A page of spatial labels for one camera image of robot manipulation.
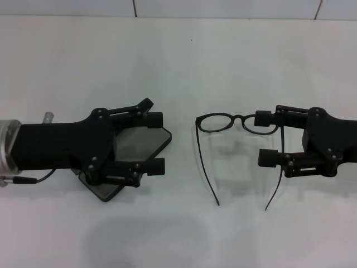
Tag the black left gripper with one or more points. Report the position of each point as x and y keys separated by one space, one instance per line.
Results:
x=61 y=145

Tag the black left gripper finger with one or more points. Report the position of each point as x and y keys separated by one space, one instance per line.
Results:
x=154 y=120
x=156 y=167

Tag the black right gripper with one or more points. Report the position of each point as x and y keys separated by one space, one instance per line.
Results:
x=334 y=139

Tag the black glasses case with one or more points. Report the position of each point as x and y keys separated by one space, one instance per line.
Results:
x=139 y=139

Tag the black glasses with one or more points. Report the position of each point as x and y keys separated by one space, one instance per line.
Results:
x=239 y=117

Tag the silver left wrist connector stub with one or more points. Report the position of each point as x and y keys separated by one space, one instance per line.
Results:
x=48 y=117

